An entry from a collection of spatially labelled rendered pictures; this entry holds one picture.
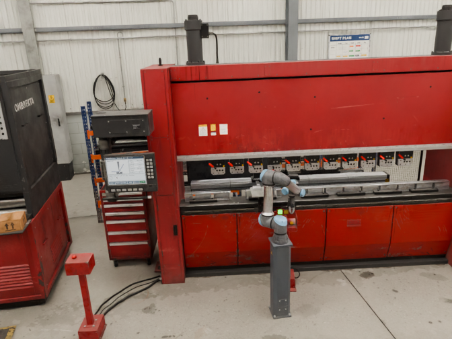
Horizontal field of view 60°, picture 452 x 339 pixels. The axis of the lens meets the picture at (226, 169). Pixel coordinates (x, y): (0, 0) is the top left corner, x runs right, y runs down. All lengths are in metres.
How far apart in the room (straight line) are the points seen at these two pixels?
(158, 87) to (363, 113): 2.08
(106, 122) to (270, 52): 5.41
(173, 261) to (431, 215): 2.86
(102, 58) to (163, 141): 4.53
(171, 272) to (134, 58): 4.85
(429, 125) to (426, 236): 1.24
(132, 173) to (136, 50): 4.81
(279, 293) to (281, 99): 1.88
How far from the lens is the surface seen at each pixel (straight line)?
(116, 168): 3.60
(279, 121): 4.04
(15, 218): 3.91
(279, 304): 3.88
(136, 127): 3.48
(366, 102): 4.25
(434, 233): 4.94
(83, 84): 8.28
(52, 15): 8.33
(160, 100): 3.77
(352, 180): 4.72
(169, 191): 3.99
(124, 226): 4.64
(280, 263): 3.64
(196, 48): 3.98
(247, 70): 3.91
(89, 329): 3.95
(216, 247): 4.36
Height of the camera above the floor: 2.51
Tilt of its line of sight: 18 degrees down
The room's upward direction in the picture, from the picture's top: 2 degrees counter-clockwise
